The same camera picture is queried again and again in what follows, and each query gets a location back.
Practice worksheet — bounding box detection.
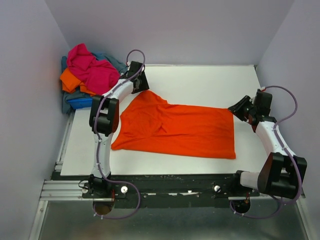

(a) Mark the magenta t shirt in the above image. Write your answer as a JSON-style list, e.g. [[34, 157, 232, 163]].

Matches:
[[66, 43, 120, 95]]

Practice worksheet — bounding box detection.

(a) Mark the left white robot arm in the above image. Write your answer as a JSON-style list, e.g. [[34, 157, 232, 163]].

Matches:
[[86, 61, 150, 198]]

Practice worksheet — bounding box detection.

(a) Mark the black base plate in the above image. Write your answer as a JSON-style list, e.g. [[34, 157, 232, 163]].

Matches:
[[82, 172, 261, 210]]

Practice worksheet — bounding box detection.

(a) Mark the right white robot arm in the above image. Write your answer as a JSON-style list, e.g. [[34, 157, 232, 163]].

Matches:
[[228, 88, 307, 204]]

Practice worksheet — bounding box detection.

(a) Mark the grey blue t shirt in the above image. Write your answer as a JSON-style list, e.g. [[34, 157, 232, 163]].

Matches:
[[62, 52, 127, 114]]

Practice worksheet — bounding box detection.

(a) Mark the orange t shirt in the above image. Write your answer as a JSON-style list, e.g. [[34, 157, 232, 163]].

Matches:
[[59, 68, 96, 96], [111, 90, 236, 160]]

